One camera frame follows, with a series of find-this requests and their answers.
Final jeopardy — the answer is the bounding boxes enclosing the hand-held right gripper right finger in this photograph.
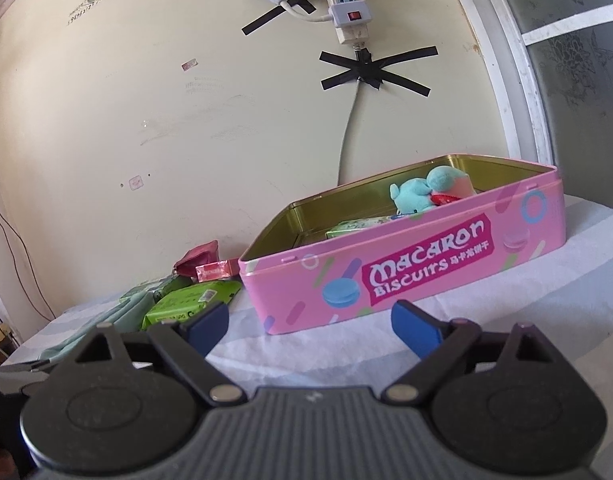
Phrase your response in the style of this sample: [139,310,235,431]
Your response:
[381,299,583,406]

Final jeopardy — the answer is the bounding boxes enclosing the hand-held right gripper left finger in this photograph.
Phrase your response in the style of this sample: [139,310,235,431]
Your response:
[50,301,248,406]

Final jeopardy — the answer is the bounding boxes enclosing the green snack packet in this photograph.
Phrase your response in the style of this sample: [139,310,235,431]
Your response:
[143,281,242,331]

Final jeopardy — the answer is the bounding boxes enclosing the red cigarette box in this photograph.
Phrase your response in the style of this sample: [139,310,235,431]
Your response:
[195,258,242,283]

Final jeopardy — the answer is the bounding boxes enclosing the pink biscuit tin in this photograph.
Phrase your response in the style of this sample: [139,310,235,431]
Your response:
[238,153,566,336]

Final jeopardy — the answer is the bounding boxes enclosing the teal cloth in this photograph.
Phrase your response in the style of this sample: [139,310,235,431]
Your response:
[35,291,158,370]

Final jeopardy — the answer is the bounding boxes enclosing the red pouch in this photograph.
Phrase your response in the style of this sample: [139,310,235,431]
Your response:
[173,240,222,280]

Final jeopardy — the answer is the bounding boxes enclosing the striped bed sheet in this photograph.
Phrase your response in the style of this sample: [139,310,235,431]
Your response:
[6,192,613,480]

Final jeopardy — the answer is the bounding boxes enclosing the pale green packet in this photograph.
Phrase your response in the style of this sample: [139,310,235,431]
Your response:
[326,215,403,240]

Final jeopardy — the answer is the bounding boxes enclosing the teal plush toy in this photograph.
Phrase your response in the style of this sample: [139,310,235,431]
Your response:
[389,166,475,215]

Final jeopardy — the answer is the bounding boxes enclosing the black tape cross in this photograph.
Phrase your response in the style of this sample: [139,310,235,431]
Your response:
[319,46,439,99]

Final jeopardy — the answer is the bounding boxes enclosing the frosted patterned window glass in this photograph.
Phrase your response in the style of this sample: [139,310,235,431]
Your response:
[487,0,613,211]

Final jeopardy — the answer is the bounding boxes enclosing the thin dark wire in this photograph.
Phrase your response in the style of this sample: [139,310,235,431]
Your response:
[0,186,56,322]

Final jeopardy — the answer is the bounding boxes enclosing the grey power cable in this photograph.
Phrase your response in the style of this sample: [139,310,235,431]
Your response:
[337,42,368,187]

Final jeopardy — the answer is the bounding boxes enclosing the white window frame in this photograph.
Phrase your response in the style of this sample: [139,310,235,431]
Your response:
[444,0,613,167]

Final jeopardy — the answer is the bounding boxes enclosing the white switch adapter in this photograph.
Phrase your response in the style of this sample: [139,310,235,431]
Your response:
[329,2,373,29]

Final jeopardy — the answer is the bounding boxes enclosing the white bulb cord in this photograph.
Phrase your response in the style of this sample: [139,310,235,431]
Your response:
[279,0,337,24]

